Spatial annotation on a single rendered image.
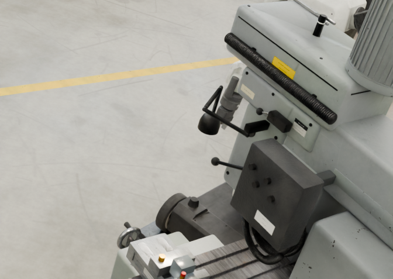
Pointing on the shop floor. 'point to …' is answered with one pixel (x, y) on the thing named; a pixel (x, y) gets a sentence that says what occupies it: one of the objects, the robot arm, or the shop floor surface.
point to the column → (343, 251)
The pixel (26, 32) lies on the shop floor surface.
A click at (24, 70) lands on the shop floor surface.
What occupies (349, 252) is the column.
